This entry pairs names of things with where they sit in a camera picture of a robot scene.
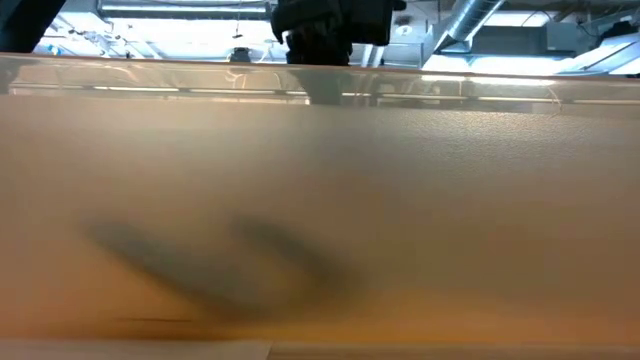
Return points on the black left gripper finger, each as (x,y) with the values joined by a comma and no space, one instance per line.
(302,47)
(335,47)

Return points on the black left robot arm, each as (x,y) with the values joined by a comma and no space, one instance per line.
(25,25)

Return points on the white ceiling pipe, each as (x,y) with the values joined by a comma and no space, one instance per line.
(370,55)

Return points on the white smoke detector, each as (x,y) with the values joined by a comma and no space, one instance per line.
(404,29)

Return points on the black ceiling device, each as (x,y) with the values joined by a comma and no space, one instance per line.
(240,55)

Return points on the grey ceiling pipe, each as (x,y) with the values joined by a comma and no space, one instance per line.
(175,11)

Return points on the grey ventilation box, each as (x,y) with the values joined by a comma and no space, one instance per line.
(510,40)

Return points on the silver spiral air duct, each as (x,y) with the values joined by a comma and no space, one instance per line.
(470,20)

